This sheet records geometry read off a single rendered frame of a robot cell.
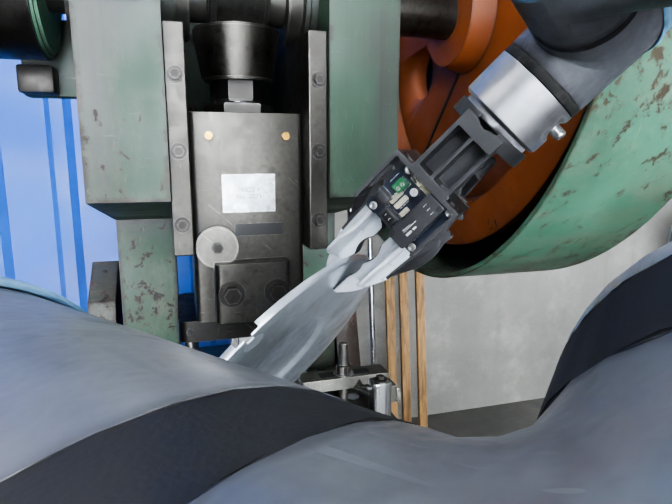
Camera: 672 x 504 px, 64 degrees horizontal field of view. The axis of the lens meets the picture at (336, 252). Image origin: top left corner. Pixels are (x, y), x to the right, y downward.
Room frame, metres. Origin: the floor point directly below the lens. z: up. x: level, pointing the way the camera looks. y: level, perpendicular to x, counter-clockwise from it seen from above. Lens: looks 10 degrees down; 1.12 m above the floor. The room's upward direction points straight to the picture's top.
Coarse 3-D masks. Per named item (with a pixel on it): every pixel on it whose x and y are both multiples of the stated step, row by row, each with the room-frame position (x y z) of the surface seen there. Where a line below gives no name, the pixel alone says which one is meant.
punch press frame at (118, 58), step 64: (64, 0) 0.68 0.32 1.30; (128, 0) 0.64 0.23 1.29; (320, 0) 0.75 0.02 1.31; (384, 0) 0.73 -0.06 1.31; (128, 64) 0.64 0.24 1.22; (192, 64) 1.17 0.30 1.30; (384, 64) 0.73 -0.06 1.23; (128, 128) 0.64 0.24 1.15; (384, 128) 0.73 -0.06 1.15; (128, 192) 0.64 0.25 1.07; (128, 256) 0.91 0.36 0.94; (320, 256) 1.01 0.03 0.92; (128, 320) 0.91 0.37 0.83
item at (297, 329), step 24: (336, 264) 0.49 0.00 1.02; (360, 264) 0.53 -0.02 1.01; (312, 288) 0.46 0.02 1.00; (288, 312) 0.45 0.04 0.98; (312, 312) 0.51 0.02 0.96; (336, 312) 0.59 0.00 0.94; (264, 336) 0.45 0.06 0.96; (288, 336) 0.53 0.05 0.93; (312, 336) 0.60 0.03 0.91; (240, 360) 0.44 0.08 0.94; (264, 360) 0.52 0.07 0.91; (288, 360) 0.59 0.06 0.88; (312, 360) 0.66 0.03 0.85
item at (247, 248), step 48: (192, 144) 0.70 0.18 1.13; (240, 144) 0.72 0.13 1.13; (288, 144) 0.74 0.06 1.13; (192, 192) 0.70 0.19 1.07; (240, 192) 0.72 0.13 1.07; (288, 192) 0.74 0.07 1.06; (240, 240) 0.72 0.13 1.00; (288, 240) 0.74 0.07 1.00; (240, 288) 0.68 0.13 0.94; (288, 288) 0.70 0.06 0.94
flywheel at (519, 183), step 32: (480, 0) 0.82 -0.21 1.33; (480, 32) 0.83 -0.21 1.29; (512, 32) 0.79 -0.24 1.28; (416, 64) 1.10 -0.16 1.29; (448, 64) 0.89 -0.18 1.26; (480, 64) 0.86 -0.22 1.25; (416, 96) 1.09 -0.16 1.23; (416, 128) 1.08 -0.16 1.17; (576, 128) 0.60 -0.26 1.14; (544, 160) 0.65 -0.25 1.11; (480, 192) 0.84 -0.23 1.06; (512, 192) 0.71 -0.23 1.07; (544, 192) 0.66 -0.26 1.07; (480, 224) 0.78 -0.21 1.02; (512, 224) 0.72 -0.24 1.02
